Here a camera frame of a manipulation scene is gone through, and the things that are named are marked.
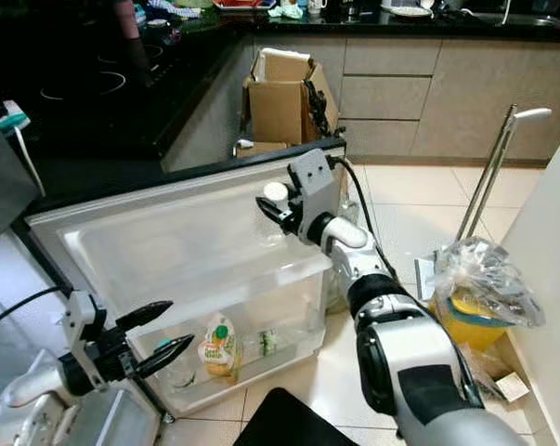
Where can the white fridge cabinet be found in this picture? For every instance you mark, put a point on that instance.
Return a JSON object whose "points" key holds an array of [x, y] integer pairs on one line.
{"points": [[10, 279]]}

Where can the white power strip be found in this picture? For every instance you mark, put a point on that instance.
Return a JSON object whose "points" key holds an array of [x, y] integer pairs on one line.
{"points": [[12, 114]]}

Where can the small green label bottle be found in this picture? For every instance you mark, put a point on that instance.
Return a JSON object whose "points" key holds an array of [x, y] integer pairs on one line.
{"points": [[267, 344]]}

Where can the black floor mat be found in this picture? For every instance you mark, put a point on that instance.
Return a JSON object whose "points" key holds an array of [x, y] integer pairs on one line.
{"points": [[284, 423]]}

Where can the white plate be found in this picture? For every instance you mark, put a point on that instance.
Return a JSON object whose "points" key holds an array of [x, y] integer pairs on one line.
{"points": [[405, 9]]}

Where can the clear plastic bag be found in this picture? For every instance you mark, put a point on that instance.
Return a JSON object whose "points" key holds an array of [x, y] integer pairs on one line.
{"points": [[484, 274]]}

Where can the loose cardboard piece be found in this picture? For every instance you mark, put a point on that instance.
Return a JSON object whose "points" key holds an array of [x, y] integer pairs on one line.
{"points": [[507, 386]]}

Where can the person forearm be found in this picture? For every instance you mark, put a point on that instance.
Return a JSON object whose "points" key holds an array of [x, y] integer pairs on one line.
{"points": [[126, 28]]}

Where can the teal capped bottle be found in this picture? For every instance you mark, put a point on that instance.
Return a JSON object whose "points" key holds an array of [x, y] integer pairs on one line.
{"points": [[161, 343]]}

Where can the yellow bucket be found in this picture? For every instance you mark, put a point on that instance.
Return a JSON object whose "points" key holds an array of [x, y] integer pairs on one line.
{"points": [[465, 330]]}

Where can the grey steel fridge door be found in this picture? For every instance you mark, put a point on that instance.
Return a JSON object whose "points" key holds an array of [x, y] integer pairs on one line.
{"points": [[159, 232]]}

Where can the small flat cardboard box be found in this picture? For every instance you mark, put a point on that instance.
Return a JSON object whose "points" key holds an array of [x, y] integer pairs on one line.
{"points": [[261, 147]]}

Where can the small white capped bottle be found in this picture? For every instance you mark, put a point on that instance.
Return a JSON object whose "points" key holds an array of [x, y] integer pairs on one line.
{"points": [[276, 191]]}

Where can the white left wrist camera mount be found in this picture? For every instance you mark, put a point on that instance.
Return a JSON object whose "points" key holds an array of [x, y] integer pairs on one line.
{"points": [[80, 311]]}

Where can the red tray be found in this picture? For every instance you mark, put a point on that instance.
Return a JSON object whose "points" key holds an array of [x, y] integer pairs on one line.
{"points": [[242, 4]]}

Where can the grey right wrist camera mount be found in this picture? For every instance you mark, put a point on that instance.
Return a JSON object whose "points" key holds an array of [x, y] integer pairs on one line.
{"points": [[315, 177]]}

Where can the grey steel freezer door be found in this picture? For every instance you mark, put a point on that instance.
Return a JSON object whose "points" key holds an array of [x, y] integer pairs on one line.
{"points": [[6, 186]]}

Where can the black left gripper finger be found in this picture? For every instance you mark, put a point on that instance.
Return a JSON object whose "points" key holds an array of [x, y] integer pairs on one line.
{"points": [[145, 316], [168, 358]]}

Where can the beige kitchen cabinets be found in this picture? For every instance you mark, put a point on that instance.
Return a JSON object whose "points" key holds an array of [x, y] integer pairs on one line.
{"points": [[456, 93]]}

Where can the checked kitchen cloth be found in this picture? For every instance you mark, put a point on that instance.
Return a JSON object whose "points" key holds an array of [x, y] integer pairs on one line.
{"points": [[177, 9]]}

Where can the clear fridge door bin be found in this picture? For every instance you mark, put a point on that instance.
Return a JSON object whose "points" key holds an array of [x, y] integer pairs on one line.
{"points": [[280, 362]]}

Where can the black induction hob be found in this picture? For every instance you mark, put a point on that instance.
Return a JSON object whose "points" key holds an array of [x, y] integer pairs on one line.
{"points": [[84, 84]]}

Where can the steel kitchen sink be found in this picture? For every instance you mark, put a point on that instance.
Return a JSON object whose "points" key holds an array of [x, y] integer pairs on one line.
{"points": [[521, 17]]}

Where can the white mug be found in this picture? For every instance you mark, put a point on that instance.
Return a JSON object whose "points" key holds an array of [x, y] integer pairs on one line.
{"points": [[317, 5]]}

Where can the large open cardboard box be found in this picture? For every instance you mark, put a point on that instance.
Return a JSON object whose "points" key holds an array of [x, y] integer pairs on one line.
{"points": [[275, 111]]}

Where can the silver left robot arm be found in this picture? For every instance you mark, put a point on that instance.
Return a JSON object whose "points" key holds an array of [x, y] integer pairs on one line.
{"points": [[38, 386]]}

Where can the green cloth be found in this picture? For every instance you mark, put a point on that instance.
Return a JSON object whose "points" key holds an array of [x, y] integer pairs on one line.
{"points": [[287, 11]]}

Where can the black kitchen countertop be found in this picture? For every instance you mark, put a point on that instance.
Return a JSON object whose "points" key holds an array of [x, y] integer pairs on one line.
{"points": [[94, 139]]}

